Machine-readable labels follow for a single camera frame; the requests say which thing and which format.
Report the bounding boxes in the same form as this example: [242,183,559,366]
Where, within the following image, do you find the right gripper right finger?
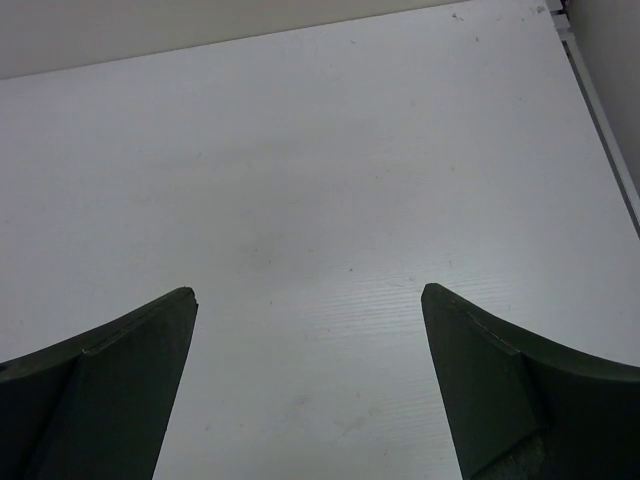
[421,283,639,479]

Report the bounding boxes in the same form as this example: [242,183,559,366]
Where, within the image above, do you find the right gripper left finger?
[1,287,198,479]

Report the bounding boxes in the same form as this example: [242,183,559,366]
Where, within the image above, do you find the right aluminium rail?
[551,8,639,232]

